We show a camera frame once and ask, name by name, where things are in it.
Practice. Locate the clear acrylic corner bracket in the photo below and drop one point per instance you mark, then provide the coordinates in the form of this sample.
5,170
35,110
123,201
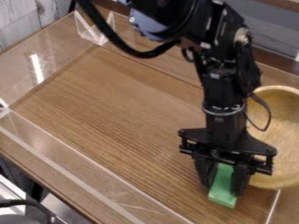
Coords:
89,32

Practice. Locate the light wooden bowl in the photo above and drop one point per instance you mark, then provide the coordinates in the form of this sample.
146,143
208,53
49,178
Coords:
282,135

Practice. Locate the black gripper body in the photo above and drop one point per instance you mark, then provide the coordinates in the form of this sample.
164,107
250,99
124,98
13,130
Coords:
226,143

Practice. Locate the green rectangular block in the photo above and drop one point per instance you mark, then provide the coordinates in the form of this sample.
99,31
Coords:
220,194

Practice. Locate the clear acrylic tray wall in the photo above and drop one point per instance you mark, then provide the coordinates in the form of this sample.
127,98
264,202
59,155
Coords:
89,127

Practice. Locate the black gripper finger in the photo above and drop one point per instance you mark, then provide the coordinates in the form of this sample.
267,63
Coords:
206,168
240,178

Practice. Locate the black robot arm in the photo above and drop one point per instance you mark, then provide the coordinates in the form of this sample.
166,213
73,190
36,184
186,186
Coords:
216,43

